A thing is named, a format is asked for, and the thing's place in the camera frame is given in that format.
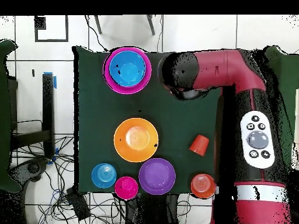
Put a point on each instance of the small blue bowl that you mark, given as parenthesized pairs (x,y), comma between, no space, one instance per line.
(104,176)

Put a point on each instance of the black metal stand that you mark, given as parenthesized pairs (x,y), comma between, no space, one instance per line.
(48,105)

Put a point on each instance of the small crimson bowl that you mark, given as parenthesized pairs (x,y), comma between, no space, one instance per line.
(126,187)

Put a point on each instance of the large orange bowl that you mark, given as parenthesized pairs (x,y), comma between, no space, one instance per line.
(136,140)

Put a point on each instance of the small orange bowl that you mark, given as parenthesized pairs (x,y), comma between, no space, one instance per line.
(203,186)

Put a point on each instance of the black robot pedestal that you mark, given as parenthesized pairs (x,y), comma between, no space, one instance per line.
(151,210)

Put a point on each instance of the dark green tablecloth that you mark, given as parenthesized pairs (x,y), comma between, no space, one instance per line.
(163,112)

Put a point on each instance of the purple bowl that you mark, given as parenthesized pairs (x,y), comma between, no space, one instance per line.
(157,176)

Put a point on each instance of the green cloth side table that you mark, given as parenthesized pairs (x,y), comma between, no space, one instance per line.
(289,74)
(4,116)

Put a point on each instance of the orange-red plastic cup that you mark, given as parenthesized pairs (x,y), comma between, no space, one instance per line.
(199,145)

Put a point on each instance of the black square floor frame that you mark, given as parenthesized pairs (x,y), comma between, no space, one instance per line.
(51,40)

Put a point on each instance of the large blue bowl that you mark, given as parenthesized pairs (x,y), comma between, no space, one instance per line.
(127,68)

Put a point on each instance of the blue floor tape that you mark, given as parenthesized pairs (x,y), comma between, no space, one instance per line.
(55,81)

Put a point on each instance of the black power strip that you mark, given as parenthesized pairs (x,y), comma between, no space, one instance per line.
(79,205)

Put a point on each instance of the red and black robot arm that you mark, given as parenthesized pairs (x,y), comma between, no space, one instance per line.
(224,67)

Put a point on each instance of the large pink bowl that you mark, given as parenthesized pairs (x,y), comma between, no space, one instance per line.
(127,90)

